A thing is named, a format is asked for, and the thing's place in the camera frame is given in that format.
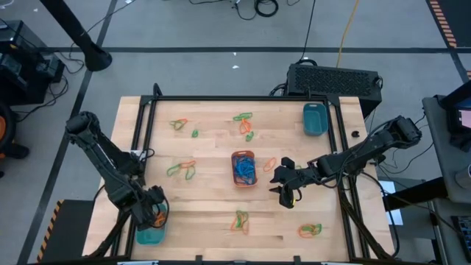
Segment turquoise plastic basket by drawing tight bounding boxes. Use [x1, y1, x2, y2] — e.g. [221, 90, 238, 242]
[135, 202, 169, 247]

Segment black mat orange stripes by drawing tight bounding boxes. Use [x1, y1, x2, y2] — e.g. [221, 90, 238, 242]
[425, 0, 471, 49]

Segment coiled black cable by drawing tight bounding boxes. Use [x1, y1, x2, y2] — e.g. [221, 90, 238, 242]
[253, 0, 280, 18]

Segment black monitor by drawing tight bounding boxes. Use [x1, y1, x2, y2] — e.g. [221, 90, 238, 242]
[439, 79, 471, 152]

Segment black desk beam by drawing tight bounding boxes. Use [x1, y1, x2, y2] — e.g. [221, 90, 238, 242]
[382, 176, 448, 211]

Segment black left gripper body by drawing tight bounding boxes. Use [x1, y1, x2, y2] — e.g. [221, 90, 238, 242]
[134, 185, 171, 232]

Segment orange plastic basket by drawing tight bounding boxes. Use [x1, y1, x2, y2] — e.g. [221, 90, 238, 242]
[230, 149, 259, 188]

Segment black mat yellow striped edge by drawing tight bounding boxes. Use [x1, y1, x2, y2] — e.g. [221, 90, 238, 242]
[35, 199, 96, 264]

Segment black keyboard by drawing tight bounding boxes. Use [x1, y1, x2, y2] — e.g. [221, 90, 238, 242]
[450, 214, 471, 255]

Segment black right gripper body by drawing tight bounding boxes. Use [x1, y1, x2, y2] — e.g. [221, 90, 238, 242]
[278, 156, 320, 210]

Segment black orange wheeled device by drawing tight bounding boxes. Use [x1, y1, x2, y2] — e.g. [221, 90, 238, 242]
[0, 102, 31, 178]

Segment yellow hanging cable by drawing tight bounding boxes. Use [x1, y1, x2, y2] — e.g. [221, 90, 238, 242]
[335, 0, 361, 68]

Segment black hanging power cable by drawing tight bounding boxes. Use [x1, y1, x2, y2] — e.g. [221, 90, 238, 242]
[296, 0, 317, 66]

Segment grey desk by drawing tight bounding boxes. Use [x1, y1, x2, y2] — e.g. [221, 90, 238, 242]
[421, 94, 471, 205]

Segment black perforated computer case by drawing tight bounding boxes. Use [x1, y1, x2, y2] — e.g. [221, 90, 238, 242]
[286, 63, 383, 119]

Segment black equipment rack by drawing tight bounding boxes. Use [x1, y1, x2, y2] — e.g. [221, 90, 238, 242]
[0, 20, 66, 107]

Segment black pole round base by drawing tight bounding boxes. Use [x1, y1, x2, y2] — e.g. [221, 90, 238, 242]
[38, 0, 113, 73]

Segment grey-blue plastic basket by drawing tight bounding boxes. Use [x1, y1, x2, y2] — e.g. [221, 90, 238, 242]
[302, 102, 330, 137]

